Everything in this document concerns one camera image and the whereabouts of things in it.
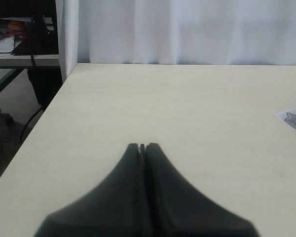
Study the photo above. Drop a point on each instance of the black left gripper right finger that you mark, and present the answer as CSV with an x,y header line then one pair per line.
x,y
178,209

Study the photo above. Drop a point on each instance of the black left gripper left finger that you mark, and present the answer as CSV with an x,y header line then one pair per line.
x,y
117,207

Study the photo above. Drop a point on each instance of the paper game board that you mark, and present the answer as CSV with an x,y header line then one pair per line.
x,y
288,117

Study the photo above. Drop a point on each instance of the grey side table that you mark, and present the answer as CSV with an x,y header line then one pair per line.
x,y
16,64

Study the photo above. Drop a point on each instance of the black box on table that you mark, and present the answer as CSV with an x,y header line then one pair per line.
x,y
42,38

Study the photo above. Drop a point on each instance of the white curtain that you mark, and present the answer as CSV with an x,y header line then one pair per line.
x,y
251,32

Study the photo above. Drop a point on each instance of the white papers stack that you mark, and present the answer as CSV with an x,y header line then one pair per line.
x,y
8,45

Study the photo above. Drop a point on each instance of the orange ball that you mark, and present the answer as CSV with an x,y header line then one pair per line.
x,y
16,26

